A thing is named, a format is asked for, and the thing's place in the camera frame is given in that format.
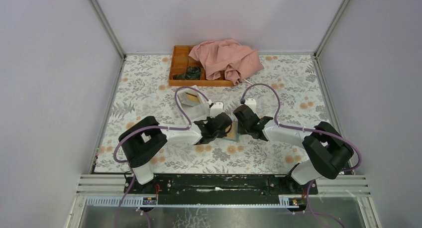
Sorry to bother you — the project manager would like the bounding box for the dark green crumpled item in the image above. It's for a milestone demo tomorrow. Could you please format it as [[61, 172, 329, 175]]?
[[172, 66, 202, 80]]

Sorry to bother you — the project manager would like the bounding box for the pink cloth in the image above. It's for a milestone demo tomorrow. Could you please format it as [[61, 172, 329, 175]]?
[[188, 39, 264, 86]]

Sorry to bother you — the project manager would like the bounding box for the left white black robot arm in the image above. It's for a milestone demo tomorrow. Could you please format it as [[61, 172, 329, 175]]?
[[115, 113, 232, 194]]

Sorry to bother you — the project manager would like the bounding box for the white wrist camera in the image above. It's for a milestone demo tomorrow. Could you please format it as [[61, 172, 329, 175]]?
[[241, 98, 257, 113], [209, 102, 224, 118]]

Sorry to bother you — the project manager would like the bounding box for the white slotted cable duct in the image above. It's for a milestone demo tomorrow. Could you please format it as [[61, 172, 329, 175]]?
[[86, 196, 300, 209]]

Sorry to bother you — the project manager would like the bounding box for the wooden compartment tray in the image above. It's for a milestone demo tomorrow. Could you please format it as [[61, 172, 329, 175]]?
[[168, 45, 234, 87]]

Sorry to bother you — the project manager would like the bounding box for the green card holder wallet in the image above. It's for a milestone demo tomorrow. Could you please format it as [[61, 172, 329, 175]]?
[[223, 121, 239, 141]]

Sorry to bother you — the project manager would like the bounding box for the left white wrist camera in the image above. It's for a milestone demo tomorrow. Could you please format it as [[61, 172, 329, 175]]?
[[209, 102, 224, 118]]

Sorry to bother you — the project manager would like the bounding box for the floral patterned table mat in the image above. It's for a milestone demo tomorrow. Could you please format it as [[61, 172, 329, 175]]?
[[94, 55, 329, 174]]

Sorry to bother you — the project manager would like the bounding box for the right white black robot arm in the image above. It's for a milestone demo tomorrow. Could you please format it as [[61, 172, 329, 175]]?
[[233, 105, 354, 194]]

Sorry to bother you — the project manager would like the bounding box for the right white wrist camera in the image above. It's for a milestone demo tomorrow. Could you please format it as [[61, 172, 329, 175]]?
[[241, 98, 257, 113]]

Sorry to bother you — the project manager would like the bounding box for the white plastic card box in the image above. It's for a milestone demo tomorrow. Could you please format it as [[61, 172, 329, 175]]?
[[175, 85, 210, 123]]

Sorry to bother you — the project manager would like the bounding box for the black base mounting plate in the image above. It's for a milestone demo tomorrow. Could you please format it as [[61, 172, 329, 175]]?
[[124, 173, 318, 204]]

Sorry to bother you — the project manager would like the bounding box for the gold VIP credit card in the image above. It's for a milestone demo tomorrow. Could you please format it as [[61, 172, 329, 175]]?
[[226, 121, 238, 140]]

